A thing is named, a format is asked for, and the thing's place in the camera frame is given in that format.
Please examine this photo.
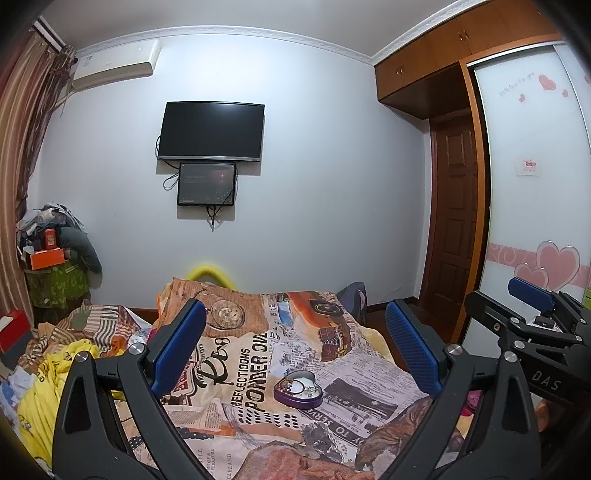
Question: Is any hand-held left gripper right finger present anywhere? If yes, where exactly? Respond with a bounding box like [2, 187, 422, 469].
[376, 300, 542, 480]

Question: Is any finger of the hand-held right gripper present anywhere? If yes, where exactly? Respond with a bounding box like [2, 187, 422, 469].
[507, 275, 591, 334]
[464, 290, 586, 360]

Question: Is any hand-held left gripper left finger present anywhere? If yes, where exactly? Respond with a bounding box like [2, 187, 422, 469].
[51, 299, 208, 480]

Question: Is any purple heart-shaped tin box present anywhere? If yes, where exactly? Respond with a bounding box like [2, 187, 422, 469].
[273, 373, 325, 409]

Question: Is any dark blue bag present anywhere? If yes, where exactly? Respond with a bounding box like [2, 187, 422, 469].
[337, 282, 369, 320]

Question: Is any newspaper print blanket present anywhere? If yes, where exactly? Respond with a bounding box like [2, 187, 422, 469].
[9, 277, 467, 480]

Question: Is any white sliding wardrobe door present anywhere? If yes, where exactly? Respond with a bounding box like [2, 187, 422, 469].
[462, 41, 591, 356]

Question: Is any brown wooden door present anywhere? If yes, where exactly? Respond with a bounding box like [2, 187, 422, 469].
[418, 115, 482, 324]

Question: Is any grey cloth bundle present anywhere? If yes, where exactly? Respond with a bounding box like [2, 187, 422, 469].
[60, 226, 103, 275]

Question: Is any green patterned bag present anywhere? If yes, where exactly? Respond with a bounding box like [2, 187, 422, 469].
[25, 261, 90, 308]

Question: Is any yellow cloth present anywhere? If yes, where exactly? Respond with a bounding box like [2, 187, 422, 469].
[18, 339, 100, 472]

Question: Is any orange box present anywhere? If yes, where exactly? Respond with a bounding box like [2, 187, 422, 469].
[28, 249, 65, 271]

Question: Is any red box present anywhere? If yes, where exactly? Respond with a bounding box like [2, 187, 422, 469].
[0, 310, 34, 354]

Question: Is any small black monitor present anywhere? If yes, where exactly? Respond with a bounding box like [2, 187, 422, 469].
[178, 161, 238, 208]

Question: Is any pile of patterned clothes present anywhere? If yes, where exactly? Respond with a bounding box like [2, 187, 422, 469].
[17, 202, 86, 241]

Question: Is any brown striped curtain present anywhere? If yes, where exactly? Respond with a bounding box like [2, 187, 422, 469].
[0, 28, 77, 326]

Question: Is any wooden overhead cabinet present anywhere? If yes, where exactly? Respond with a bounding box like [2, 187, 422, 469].
[374, 0, 563, 121]

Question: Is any white air conditioner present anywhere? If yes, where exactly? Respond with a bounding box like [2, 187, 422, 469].
[71, 39, 160, 91]

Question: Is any yellow foam ring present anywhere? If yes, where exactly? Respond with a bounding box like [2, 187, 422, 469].
[186, 263, 234, 289]

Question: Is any black wall television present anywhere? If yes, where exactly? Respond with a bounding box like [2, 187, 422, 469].
[156, 102, 267, 164]

